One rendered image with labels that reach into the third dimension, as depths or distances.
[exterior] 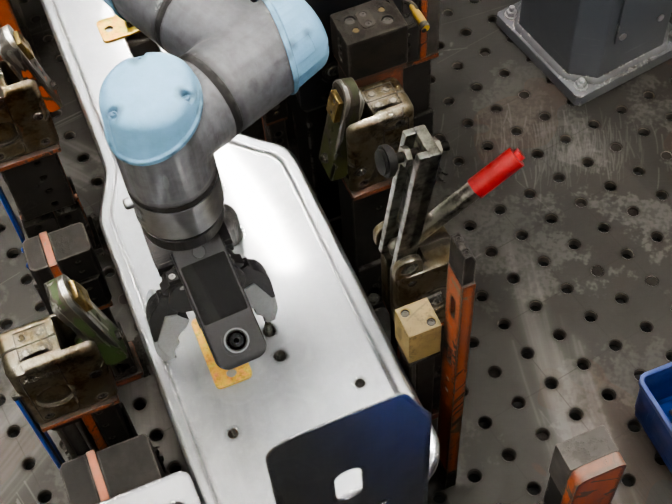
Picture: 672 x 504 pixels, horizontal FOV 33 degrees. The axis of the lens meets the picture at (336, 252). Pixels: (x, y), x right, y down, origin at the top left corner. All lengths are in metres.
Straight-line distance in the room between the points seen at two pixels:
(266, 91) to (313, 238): 0.33
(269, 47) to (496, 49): 0.91
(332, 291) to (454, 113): 0.59
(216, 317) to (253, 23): 0.25
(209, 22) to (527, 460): 0.72
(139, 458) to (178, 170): 0.35
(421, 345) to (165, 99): 0.38
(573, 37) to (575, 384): 0.50
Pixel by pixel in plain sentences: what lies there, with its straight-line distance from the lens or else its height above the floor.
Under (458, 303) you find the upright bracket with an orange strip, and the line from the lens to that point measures 1.00.
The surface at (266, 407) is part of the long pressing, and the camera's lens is 1.09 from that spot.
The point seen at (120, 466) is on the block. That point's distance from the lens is 1.12.
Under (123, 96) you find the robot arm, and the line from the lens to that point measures 0.84.
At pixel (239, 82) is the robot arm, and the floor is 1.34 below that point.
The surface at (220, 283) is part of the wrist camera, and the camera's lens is 0.97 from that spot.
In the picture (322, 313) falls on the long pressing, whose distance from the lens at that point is 1.14.
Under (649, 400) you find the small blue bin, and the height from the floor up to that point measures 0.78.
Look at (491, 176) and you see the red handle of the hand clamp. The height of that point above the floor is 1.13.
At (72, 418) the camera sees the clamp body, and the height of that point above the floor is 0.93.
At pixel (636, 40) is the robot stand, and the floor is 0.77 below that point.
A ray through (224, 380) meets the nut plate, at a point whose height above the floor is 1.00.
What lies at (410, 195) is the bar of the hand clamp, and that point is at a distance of 1.01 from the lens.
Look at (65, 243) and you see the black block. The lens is 1.24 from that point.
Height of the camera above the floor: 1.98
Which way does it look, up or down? 57 degrees down
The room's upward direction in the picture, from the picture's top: 5 degrees counter-clockwise
